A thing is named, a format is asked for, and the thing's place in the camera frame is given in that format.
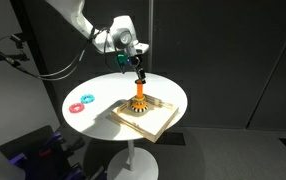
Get light wooden tray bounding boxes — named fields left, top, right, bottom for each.
left=111, top=95, right=179, bottom=142

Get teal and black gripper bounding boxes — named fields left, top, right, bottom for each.
left=116, top=54, right=146, bottom=84

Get red ring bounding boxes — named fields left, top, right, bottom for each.
left=68, top=102, right=85, bottom=114

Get white table pedestal base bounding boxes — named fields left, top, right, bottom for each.
left=107, top=140, right=159, bottom=180

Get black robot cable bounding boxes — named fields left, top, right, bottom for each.
left=0, top=28, right=112, bottom=82

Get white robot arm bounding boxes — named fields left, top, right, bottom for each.
left=45, top=0, right=149, bottom=83

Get black and purple clamps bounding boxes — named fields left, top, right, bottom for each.
left=7, top=132, right=106, bottom=180

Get orange stacking stand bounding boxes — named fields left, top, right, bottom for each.
left=131, top=79, right=148, bottom=113

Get blue studded ring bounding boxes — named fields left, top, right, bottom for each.
left=80, top=94, right=96, bottom=104

